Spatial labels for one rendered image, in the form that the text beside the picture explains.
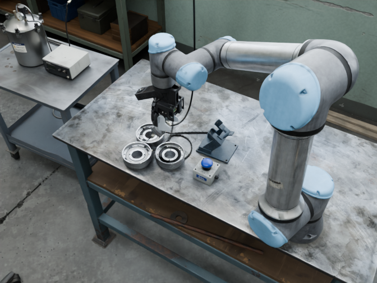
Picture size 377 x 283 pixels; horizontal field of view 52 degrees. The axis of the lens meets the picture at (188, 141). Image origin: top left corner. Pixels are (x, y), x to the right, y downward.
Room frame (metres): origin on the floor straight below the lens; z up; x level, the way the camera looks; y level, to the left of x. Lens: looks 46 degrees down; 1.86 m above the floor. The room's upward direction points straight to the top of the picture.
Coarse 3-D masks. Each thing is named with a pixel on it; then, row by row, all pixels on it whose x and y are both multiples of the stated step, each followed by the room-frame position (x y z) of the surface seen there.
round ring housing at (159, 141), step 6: (144, 126) 1.06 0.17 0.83; (150, 126) 1.06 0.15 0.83; (138, 132) 1.03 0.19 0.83; (144, 132) 1.03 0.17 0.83; (150, 132) 1.04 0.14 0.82; (138, 138) 0.99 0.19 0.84; (144, 138) 1.00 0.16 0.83; (156, 138) 1.00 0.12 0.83; (162, 138) 0.99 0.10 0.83; (150, 144) 0.96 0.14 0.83; (156, 144) 0.97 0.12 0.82
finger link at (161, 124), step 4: (160, 116) 0.92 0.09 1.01; (160, 120) 0.92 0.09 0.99; (164, 120) 0.92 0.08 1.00; (160, 124) 0.92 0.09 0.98; (164, 124) 0.91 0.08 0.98; (156, 128) 0.92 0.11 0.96; (160, 128) 0.92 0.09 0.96; (164, 128) 0.91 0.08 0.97; (168, 128) 0.91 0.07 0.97; (160, 132) 0.93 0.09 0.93
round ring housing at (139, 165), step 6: (132, 144) 0.96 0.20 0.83; (138, 144) 0.97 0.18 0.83; (144, 144) 0.96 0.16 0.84; (126, 150) 0.94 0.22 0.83; (132, 150) 0.94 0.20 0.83; (138, 150) 0.94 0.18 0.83; (150, 150) 0.93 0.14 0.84; (132, 156) 0.93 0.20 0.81; (144, 156) 0.91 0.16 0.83; (150, 156) 0.90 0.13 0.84; (126, 162) 0.88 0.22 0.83; (144, 162) 0.87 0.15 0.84; (132, 168) 0.87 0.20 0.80; (138, 168) 0.87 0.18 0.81
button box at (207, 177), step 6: (198, 168) 0.84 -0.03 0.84; (204, 168) 0.84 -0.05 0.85; (210, 168) 0.84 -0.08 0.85; (216, 168) 0.84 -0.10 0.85; (192, 174) 0.83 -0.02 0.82; (198, 174) 0.82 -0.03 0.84; (204, 174) 0.82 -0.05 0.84; (210, 174) 0.82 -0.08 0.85; (216, 174) 0.84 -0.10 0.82; (198, 180) 0.82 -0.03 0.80; (204, 180) 0.81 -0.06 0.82; (210, 180) 0.80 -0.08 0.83
